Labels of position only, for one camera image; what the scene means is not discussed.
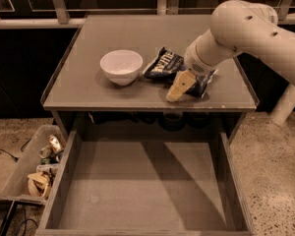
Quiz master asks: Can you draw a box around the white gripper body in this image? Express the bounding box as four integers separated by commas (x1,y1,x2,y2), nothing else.
184,37,219,77

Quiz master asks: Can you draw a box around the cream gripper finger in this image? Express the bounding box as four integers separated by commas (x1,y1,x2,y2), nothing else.
166,71,196,102

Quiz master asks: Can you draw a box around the blue chip bag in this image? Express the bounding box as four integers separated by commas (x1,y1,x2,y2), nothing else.
143,47,215,97

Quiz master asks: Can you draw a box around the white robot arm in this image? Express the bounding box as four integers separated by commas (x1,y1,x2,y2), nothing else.
166,0,295,125

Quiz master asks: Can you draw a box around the open grey top drawer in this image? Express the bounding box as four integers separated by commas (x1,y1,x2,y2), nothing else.
35,130,256,236

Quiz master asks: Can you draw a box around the white bowl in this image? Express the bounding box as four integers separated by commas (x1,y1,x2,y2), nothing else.
99,50,143,86

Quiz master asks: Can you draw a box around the grey cabinet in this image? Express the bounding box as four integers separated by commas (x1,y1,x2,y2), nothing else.
39,14,261,143

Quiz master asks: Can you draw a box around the crushed can upper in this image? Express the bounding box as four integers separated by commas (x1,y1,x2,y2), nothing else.
49,135,63,153

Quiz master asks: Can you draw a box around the crushed green can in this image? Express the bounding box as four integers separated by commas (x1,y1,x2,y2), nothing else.
39,146,52,159

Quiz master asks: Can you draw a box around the white plastic bottle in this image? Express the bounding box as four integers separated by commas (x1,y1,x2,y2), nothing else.
36,163,59,175

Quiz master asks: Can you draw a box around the cream crumpled packaging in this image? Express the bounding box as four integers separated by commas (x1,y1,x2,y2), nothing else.
28,172,51,199

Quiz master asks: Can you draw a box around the black cable on floor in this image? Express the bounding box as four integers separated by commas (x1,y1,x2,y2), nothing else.
0,137,33,163

